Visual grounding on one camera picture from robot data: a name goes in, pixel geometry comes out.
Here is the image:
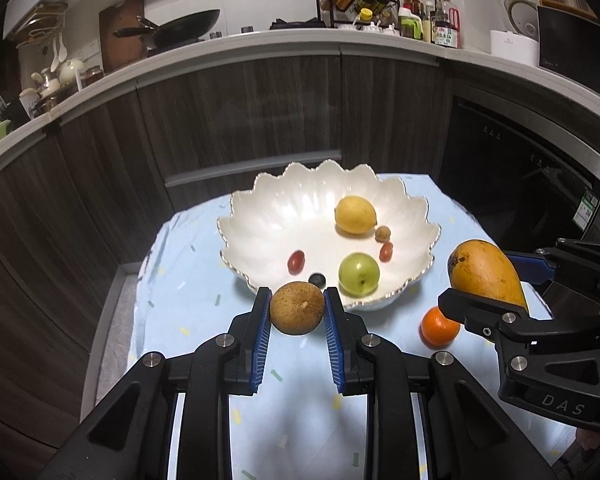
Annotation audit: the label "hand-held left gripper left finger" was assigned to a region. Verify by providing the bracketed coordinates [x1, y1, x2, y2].
[40, 286, 274, 480]

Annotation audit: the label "dark wood kitchen cabinets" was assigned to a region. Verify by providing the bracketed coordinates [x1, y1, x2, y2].
[0, 52, 456, 461]

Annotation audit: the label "brown jar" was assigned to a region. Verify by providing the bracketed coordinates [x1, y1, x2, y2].
[80, 66, 105, 90]

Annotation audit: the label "green white sticker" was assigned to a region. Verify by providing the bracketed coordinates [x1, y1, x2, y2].
[575, 190, 598, 231]

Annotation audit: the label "black wok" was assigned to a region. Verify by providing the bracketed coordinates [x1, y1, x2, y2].
[112, 8, 222, 46]

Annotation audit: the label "black cloth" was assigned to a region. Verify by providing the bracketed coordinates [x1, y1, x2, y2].
[270, 16, 326, 31]

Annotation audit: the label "white mug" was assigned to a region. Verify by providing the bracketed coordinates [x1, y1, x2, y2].
[19, 89, 43, 116]

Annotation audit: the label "yellow lemon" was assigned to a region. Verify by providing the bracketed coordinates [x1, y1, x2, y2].
[334, 196, 378, 235]

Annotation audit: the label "grey kitchen counter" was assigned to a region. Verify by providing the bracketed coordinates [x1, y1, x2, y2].
[0, 25, 600, 176]

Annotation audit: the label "white scalloped ceramic bowl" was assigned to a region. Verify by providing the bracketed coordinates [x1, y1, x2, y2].
[216, 159, 442, 312]

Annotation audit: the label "orange tangerine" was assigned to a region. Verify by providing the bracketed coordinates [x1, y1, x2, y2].
[420, 306, 462, 348]

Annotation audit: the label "wooden cutting board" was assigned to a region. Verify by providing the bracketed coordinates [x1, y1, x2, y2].
[99, 0, 148, 73]

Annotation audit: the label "green oil bottle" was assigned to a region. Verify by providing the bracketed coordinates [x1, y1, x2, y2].
[399, 7, 423, 41]

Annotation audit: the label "person's right hand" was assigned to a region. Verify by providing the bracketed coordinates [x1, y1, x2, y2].
[577, 429, 600, 461]

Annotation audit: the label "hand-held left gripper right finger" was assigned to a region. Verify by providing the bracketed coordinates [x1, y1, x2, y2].
[323, 286, 563, 480]

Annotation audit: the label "black built-in oven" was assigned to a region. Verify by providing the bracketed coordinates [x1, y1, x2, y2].
[437, 95, 600, 261]

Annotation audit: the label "white teapot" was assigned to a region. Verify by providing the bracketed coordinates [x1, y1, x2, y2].
[59, 58, 86, 86]

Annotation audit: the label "dark sauce bottle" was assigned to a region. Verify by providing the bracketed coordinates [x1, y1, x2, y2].
[432, 0, 463, 50]

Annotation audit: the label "black kitchen appliance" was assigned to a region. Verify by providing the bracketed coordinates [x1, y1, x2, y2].
[536, 4, 600, 86]

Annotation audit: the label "green apple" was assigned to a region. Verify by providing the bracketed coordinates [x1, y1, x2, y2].
[338, 253, 381, 297]

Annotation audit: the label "white rice cooker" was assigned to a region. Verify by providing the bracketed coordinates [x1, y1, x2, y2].
[490, 0, 542, 67]

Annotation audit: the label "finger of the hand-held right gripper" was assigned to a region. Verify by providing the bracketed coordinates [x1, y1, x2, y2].
[505, 237, 600, 311]
[437, 287, 600, 361]

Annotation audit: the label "large brown longan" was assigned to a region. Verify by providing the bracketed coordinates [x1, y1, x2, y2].
[269, 282, 326, 336]

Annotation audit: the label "light blue patterned tablecloth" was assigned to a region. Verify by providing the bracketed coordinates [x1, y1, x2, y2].
[127, 172, 581, 480]

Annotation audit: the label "yellow mango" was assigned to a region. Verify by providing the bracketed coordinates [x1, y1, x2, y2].
[447, 239, 530, 317]

